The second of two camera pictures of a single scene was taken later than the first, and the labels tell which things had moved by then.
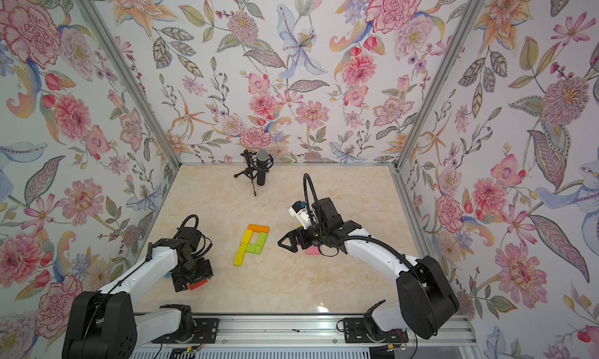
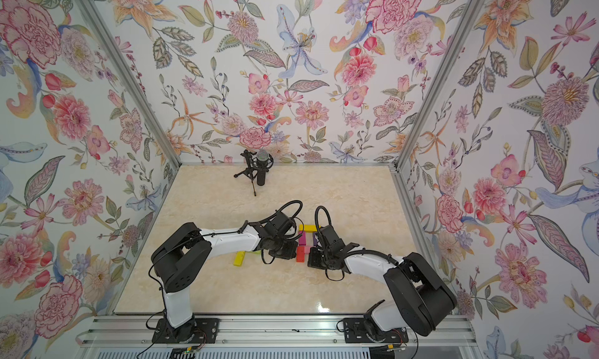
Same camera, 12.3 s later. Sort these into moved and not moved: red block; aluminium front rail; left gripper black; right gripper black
Moved: red block; right gripper black; left gripper black
Not moved: aluminium front rail
